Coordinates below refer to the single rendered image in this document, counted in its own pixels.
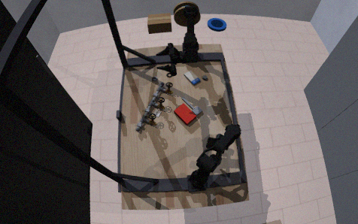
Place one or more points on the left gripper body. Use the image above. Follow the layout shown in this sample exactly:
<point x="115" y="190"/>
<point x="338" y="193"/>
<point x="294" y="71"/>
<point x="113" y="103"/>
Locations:
<point x="172" y="67"/>

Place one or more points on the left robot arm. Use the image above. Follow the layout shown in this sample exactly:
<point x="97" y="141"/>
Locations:
<point x="191" y="43"/>

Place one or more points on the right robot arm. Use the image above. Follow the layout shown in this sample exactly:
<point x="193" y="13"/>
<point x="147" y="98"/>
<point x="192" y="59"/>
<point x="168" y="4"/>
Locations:
<point x="206" y="163"/>

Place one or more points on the red rectangular block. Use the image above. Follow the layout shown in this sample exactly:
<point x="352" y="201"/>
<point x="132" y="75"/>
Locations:
<point x="185" y="114"/>

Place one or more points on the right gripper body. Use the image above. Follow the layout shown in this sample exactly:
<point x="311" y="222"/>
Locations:
<point x="216" y="157"/>

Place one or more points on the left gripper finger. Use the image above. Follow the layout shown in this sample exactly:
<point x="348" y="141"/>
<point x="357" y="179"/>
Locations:
<point x="165" y="68"/>
<point x="164" y="52"/>

